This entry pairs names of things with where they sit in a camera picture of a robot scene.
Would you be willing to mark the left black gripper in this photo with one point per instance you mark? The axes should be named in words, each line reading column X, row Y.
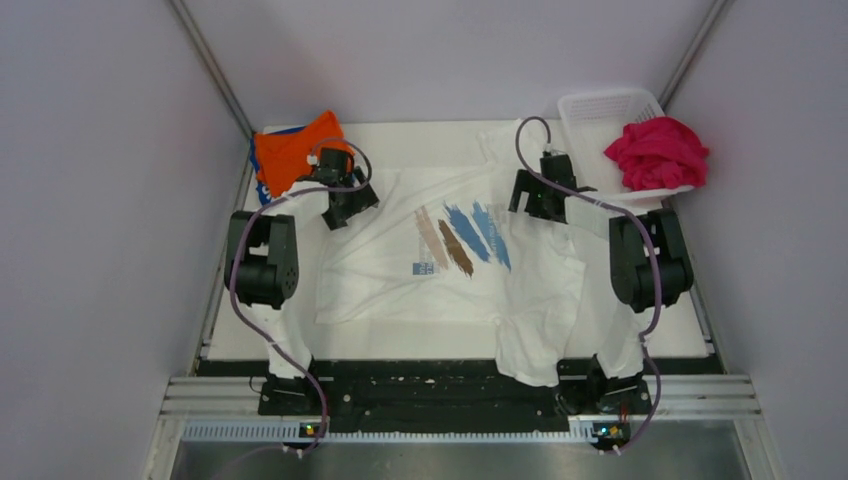
column 361, row 199

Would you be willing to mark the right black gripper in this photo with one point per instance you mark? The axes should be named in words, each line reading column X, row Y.
column 530, row 183

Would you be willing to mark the white printed t-shirt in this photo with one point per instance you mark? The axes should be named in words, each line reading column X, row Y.
column 443, row 254

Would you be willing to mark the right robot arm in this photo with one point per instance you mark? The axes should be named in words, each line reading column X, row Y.
column 648, row 266

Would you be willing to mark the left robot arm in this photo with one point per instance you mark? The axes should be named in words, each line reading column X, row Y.
column 262, row 262

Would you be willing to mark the orange folded t-shirt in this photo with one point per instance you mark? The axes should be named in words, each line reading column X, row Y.
column 325, row 126

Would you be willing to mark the blue folded t-shirt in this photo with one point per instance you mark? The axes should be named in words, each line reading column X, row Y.
column 262, row 192

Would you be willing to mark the white plastic basket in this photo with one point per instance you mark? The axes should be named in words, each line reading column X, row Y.
column 591, row 121

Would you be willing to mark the pink crumpled t-shirt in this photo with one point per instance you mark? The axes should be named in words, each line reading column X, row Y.
column 660, row 153

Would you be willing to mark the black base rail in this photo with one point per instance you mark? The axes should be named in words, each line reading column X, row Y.
column 436, row 396

